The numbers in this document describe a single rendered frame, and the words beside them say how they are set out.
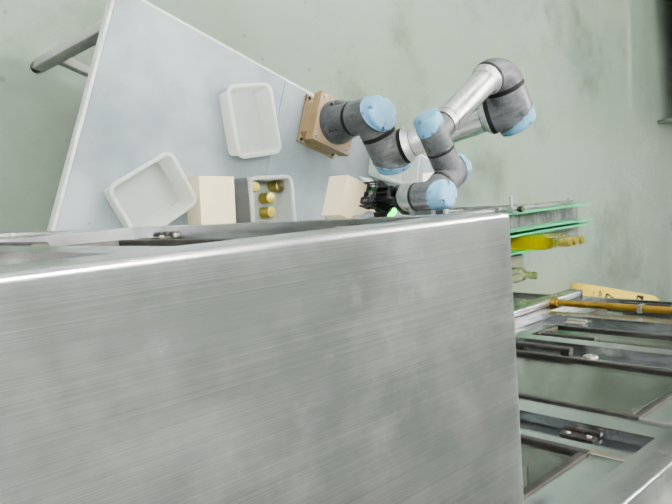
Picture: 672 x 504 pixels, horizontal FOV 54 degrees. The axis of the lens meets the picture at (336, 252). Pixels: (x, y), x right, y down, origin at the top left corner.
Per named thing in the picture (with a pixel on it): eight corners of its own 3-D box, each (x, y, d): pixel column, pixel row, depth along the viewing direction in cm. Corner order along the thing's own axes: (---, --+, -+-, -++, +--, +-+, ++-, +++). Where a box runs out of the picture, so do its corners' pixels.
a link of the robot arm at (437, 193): (464, 197, 170) (447, 215, 166) (430, 199, 178) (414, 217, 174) (453, 171, 167) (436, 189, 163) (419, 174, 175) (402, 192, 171)
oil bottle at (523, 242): (507, 249, 290) (567, 250, 269) (506, 236, 289) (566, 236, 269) (514, 248, 293) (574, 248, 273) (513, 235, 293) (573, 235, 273)
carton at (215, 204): (188, 231, 195) (201, 231, 190) (185, 177, 194) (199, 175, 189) (222, 230, 203) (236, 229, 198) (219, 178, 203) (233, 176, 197)
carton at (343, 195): (329, 176, 193) (347, 174, 188) (366, 193, 204) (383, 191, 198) (321, 215, 191) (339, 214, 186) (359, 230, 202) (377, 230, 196)
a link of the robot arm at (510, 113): (365, 130, 222) (524, 70, 197) (383, 168, 228) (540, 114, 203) (356, 145, 212) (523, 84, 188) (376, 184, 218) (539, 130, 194)
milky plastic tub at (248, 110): (222, 162, 205) (238, 159, 198) (210, 89, 201) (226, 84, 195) (266, 155, 216) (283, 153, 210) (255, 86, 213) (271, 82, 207)
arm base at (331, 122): (320, 95, 220) (340, 90, 212) (353, 105, 230) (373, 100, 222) (317, 140, 219) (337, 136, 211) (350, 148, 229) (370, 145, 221)
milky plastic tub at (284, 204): (238, 249, 207) (255, 249, 201) (232, 178, 205) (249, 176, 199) (281, 243, 219) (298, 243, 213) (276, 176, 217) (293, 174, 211)
